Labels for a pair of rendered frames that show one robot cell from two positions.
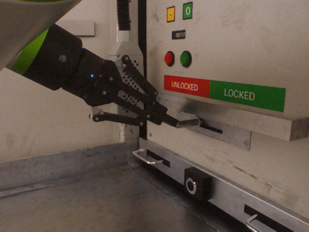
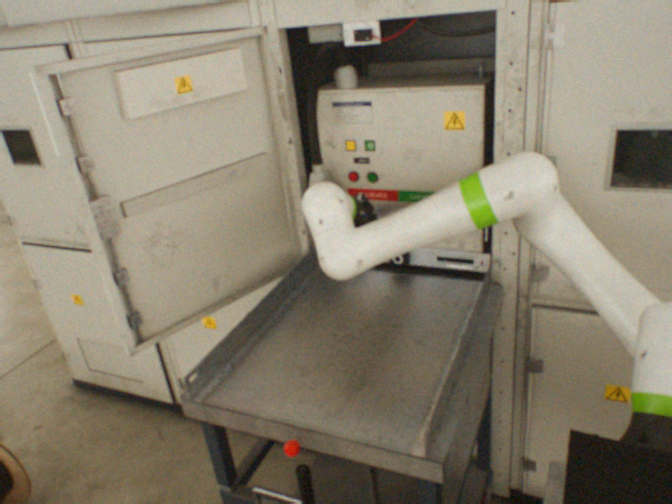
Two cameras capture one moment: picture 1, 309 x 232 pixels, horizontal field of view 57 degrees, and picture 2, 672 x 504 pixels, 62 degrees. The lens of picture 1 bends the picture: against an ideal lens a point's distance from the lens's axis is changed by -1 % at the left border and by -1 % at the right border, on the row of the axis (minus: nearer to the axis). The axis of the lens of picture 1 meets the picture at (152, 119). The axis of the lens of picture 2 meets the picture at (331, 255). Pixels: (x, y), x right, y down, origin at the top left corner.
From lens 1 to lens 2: 123 cm
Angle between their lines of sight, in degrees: 33
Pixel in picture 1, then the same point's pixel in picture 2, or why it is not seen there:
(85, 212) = (348, 300)
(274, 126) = not seen: hidden behind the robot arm
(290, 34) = (451, 167)
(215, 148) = not seen: hidden behind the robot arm
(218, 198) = (417, 259)
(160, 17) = (336, 145)
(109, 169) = (312, 273)
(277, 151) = not seen: hidden behind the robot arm
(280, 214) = (459, 253)
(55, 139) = (249, 267)
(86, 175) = (305, 283)
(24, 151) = (228, 288)
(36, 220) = (329, 316)
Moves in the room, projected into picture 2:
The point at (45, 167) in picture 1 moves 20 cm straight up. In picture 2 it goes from (284, 288) to (273, 226)
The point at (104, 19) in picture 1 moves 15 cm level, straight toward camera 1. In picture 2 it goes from (270, 147) to (304, 154)
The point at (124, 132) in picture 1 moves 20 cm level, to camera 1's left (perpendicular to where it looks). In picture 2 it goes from (307, 239) to (253, 260)
